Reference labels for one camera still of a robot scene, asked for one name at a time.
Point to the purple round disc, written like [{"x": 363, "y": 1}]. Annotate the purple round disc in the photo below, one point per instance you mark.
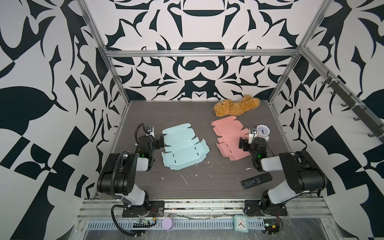
[{"x": 167, "y": 224}]

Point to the light blue paper box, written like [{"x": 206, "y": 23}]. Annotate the light blue paper box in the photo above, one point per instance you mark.
[{"x": 182, "y": 147}]

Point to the white slotted cable duct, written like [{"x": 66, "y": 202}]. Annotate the white slotted cable duct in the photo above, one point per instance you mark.
[{"x": 211, "y": 224}]

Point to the wall hook rail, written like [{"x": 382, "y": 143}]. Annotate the wall hook rail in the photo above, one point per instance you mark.
[{"x": 352, "y": 102}]

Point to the brown teddy bear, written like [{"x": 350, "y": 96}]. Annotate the brown teddy bear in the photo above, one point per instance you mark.
[{"x": 228, "y": 107}]

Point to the white alarm clock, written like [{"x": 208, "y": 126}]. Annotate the white alarm clock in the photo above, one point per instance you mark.
[{"x": 263, "y": 132}]

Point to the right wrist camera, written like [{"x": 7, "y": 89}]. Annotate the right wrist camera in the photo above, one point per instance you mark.
[{"x": 252, "y": 135}]

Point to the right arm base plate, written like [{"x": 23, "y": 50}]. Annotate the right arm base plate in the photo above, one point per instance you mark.
[{"x": 261, "y": 208}]

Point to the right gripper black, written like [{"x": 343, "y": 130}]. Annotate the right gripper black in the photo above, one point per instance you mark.
[{"x": 245, "y": 144}]

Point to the right circuit board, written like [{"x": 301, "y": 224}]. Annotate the right circuit board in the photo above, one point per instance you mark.
[{"x": 273, "y": 227}]

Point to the pink flat paper box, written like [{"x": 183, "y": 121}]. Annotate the pink flat paper box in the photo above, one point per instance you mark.
[{"x": 230, "y": 131}]

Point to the left circuit board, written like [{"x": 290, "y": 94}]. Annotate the left circuit board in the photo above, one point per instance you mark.
[{"x": 145, "y": 223}]

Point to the black remote control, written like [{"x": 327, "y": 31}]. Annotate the black remote control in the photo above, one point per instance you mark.
[{"x": 256, "y": 181}]

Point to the teal square clock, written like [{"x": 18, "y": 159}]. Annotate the teal square clock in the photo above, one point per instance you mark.
[{"x": 241, "y": 224}]

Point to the circuit board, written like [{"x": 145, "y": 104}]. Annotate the circuit board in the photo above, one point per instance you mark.
[
  {"x": 273, "y": 227},
  {"x": 145, "y": 223}
]

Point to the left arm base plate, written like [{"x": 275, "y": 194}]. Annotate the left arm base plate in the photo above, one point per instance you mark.
[{"x": 148, "y": 209}]

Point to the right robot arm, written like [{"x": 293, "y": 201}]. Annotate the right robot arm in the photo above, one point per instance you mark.
[{"x": 302, "y": 176}]

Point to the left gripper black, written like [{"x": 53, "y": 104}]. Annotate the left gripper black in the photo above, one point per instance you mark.
[{"x": 157, "y": 142}]

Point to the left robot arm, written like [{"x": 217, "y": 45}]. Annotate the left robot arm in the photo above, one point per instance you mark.
[{"x": 117, "y": 178}]

